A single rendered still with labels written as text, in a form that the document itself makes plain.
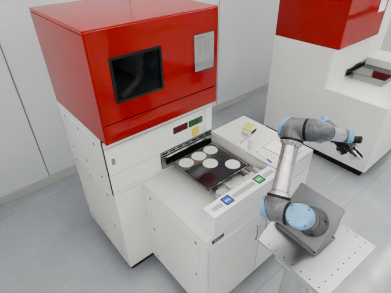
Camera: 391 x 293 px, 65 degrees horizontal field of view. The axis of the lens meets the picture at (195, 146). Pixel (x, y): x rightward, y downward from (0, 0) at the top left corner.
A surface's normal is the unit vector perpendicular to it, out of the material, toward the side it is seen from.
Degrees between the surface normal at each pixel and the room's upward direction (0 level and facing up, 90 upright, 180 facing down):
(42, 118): 90
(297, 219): 44
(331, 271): 0
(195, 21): 90
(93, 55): 90
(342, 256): 0
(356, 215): 0
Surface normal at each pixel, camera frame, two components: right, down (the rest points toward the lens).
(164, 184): -0.02, -0.82
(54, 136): 0.65, 0.43
